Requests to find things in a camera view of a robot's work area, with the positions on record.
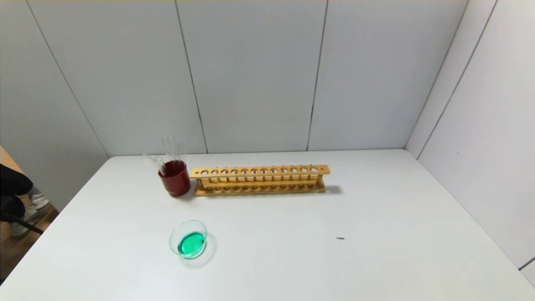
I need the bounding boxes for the yellow pigment glass test tube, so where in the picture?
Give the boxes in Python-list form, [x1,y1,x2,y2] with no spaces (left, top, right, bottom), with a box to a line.
[161,136,173,166]

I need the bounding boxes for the blue pigment glass test tube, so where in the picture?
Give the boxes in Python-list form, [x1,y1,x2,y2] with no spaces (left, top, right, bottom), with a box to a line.
[141,153,167,175]

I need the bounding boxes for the wooden test tube rack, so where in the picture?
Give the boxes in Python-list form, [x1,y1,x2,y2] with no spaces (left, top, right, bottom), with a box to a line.
[190,164,331,196]

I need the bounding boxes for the red plastic cup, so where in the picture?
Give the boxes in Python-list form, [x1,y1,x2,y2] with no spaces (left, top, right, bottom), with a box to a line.
[158,160,191,197]

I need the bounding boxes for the clear glass beaker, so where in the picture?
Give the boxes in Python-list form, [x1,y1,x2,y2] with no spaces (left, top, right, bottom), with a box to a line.
[169,220,216,268]

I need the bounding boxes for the grey white sneaker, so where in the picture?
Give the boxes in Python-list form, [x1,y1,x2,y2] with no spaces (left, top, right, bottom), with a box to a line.
[25,187,51,209]
[10,209,43,240]

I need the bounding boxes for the thin black bar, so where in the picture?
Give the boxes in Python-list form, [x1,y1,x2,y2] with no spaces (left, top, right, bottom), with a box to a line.
[0,214,45,233]

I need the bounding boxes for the black trousers of person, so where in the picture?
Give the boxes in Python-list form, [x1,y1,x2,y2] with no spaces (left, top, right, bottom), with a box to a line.
[0,164,34,223]

